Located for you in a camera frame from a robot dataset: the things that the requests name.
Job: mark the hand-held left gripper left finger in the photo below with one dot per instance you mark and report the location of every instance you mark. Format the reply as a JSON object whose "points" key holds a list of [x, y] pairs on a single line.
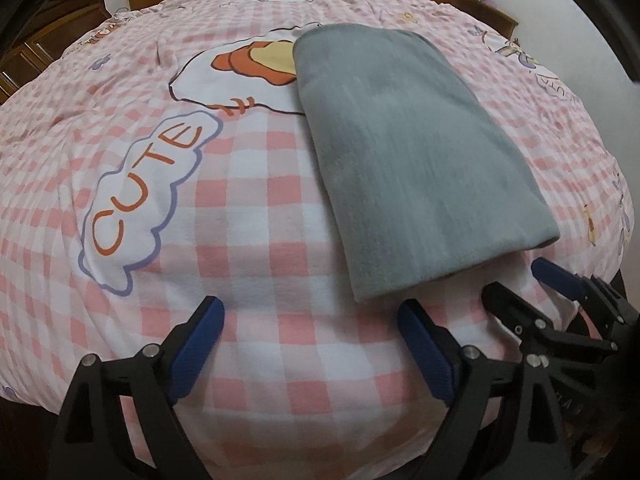
{"points": [[200, 340]]}

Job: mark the wooden cabinet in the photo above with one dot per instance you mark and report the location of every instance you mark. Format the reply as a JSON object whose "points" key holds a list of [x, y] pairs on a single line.
{"points": [[45, 45]]}

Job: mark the pink checked printed blanket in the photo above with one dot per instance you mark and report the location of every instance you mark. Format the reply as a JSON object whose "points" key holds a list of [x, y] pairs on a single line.
{"points": [[260, 220]]}

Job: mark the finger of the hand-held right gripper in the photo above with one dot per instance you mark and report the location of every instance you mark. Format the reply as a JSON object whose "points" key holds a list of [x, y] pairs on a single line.
{"points": [[555, 277], [510, 310]]}

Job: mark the grey pants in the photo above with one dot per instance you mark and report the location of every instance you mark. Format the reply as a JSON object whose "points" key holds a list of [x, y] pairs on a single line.
{"points": [[400, 160]]}

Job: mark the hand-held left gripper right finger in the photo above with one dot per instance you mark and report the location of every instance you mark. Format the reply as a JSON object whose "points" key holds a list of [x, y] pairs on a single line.
{"points": [[425, 345]]}

